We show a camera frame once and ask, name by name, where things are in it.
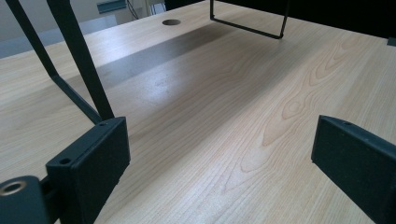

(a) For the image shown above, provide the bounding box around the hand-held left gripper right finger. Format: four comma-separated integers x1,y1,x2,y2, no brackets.
310,114,396,224

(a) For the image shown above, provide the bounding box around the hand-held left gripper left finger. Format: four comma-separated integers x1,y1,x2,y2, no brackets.
46,116,132,224

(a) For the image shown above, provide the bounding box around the black two-tier metal rack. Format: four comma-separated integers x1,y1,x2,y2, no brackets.
5,0,396,125

